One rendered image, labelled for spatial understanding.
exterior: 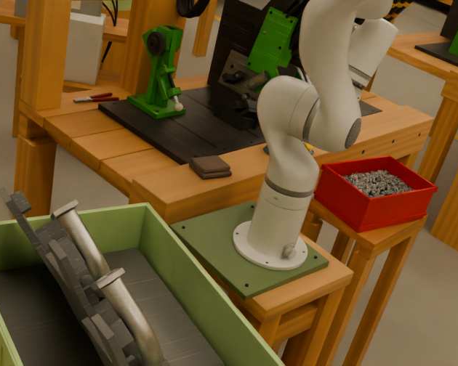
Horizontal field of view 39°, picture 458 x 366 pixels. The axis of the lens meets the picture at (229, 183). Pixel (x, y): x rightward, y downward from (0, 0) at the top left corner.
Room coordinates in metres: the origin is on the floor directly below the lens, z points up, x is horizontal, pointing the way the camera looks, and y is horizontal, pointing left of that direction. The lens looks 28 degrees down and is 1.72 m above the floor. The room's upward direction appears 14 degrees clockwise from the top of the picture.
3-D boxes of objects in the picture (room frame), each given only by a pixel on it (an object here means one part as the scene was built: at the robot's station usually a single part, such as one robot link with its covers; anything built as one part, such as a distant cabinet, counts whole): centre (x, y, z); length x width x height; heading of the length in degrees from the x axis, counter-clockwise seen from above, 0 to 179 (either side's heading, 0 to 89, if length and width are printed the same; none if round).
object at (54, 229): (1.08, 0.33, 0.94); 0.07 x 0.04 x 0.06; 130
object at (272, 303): (1.34, -0.14, 0.83); 0.32 x 0.32 x 0.04; 48
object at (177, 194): (2.01, -0.26, 0.82); 1.50 x 0.14 x 0.15; 143
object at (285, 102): (1.34, -0.11, 1.18); 0.19 x 0.12 x 0.24; 64
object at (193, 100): (2.17, -0.03, 0.89); 1.10 x 0.42 x 0.02; 143
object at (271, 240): (1.34, -0.14, 0.96); 0.19 x 0.19 x 0.18
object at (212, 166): (1.59, 0.06, 0.92); 0.10 x 0.08 x 0.03; 130
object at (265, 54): (2.08, -0.04, 1.17); 0.13 x 0.12 x 0.20; 143
